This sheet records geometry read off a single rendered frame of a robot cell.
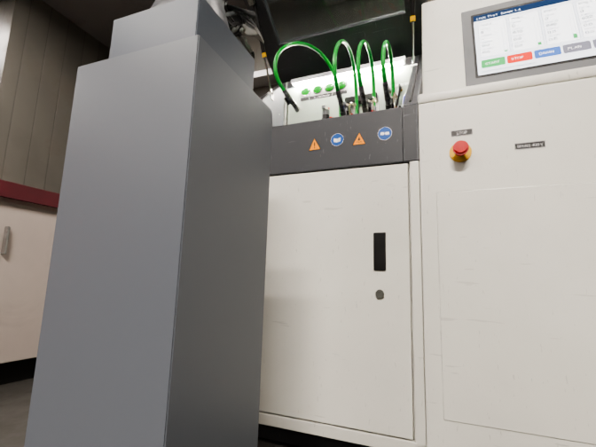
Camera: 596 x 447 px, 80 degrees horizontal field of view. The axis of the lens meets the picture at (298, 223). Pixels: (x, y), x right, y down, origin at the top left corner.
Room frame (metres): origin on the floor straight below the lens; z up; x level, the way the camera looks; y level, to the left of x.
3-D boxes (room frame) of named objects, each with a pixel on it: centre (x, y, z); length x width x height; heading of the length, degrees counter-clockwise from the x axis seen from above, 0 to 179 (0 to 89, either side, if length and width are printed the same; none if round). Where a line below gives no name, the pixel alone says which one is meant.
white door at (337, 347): (1.05, 0.01, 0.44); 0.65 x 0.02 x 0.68; 67
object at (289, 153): (1.06, 0.00, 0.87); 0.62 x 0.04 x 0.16; 67
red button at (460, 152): (0.85, -0.40, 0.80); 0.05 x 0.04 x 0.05; 67
